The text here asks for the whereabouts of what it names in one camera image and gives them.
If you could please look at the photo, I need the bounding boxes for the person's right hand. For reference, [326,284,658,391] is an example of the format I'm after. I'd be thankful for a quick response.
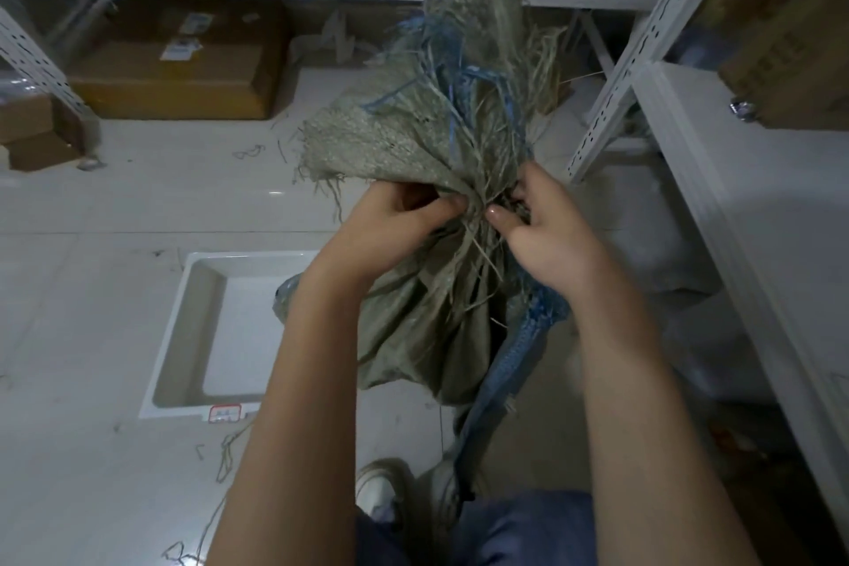
[486,161,622,316]

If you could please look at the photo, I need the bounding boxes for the person's left hand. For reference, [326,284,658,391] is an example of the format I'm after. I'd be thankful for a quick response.
[310,181,469,289]

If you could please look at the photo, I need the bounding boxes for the frayed grey-green woven sack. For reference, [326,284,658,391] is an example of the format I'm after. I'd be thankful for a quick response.
[274,0,577,507]

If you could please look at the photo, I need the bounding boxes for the person's left forearm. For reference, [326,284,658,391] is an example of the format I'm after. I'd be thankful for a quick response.
[204,262,380,566]

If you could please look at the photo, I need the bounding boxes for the person's right forearm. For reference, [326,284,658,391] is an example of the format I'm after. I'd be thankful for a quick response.
[569,260,764,566]

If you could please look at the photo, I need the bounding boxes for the white packaging piece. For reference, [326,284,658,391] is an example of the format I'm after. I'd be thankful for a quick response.
[291,10,372,69]

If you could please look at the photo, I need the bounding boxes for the white plastic tray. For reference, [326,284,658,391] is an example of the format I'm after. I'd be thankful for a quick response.
[138,250,324,422]

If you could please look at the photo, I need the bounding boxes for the white shoe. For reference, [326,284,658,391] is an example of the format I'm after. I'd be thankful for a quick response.
[354,457,417,524]

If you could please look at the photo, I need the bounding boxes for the large flat cardboard box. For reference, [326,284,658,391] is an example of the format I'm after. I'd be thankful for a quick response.
[66,0,290,121]

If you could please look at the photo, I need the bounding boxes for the blue jeans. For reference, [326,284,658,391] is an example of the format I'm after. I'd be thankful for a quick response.
[354,488,600,566]

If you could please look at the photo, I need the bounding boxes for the printed cardboard carton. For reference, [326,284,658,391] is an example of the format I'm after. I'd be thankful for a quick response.
[718,0,849,133]

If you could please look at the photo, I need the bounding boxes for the loose sack fibre strands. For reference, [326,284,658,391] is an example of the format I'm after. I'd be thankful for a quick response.
[161,416,256,566]

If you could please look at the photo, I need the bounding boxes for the small open cardboard box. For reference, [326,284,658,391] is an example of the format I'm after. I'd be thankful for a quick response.
[0,92,102,173]

